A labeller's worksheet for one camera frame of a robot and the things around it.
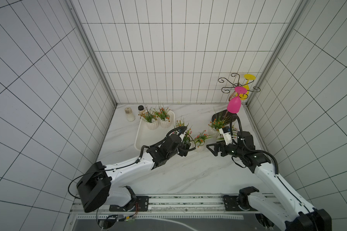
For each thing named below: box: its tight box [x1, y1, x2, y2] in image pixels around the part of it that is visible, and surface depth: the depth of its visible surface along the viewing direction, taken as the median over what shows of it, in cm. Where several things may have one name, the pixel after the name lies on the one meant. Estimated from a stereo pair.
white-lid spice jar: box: [124, 106, 136, 122], surface depth 106 cm
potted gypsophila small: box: [192, 129, 213, 153], surface depth 87 cm
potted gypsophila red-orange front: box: [157, 107, 172, 129], surface depth 102 cm
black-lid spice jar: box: [137, 104, 145, 114], surface depth 106 cm
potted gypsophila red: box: [137, 106, 160, 130], surface depth 100 cm
